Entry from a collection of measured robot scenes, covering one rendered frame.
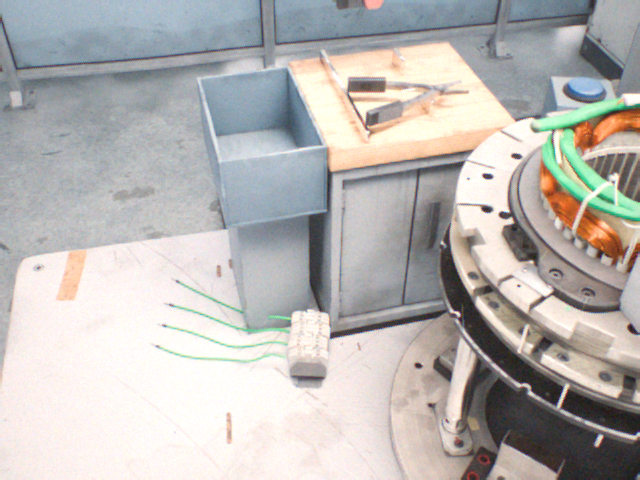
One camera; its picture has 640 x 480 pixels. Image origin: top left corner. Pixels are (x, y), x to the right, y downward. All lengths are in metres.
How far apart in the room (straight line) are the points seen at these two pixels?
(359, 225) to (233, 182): 0.16
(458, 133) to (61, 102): 2.41
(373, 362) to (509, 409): 0.17
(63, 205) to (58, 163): 0.25
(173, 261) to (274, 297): 0.20
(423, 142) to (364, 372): 0.29
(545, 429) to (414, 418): 0.15
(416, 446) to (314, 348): 0.16
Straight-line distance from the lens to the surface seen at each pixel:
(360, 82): 0.75
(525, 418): 0.85
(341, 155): 0.69
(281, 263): 0.81
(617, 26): 3.14
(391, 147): 0.70
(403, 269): 0.84
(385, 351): 0.87
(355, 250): 0.79
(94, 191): 2.47
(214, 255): 1.00
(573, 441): 0.84
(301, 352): 0.82
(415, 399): 0.81
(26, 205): 2.49
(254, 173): 0.69
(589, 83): 0.90
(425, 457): 0.77
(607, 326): 0.52
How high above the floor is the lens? 1.46
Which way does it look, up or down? 42 degrees down
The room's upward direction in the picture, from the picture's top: straight up
